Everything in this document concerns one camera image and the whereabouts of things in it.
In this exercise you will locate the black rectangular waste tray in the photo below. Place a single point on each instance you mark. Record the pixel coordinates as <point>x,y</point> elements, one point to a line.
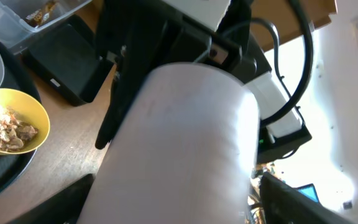
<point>65,58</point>

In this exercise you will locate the brown snack wrapper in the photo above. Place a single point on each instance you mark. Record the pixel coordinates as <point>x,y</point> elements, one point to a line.
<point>40,16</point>

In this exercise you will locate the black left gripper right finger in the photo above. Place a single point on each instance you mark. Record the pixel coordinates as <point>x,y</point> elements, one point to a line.
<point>283,204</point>

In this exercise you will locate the clear plastic waste bin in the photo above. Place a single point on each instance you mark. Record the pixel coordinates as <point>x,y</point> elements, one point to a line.
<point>15,31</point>

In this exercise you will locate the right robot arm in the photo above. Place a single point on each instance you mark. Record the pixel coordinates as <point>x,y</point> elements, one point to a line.
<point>147,34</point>

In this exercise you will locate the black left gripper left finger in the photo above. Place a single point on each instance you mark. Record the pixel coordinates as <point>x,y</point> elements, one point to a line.
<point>63,207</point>

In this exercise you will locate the round black serving tray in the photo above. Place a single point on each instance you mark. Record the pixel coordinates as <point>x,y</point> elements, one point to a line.
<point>18,78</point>

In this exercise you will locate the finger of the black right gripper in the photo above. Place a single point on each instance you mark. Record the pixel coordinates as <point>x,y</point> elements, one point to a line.
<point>130,76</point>

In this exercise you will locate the food scraps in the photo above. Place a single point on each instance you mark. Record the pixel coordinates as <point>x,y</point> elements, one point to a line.
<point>14,133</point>

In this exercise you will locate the pink plastic cup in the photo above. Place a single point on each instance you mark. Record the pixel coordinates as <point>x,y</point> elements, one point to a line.
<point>183,154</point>

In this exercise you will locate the yellow plastic bowl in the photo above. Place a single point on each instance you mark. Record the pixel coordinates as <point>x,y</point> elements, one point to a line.
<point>30,111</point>

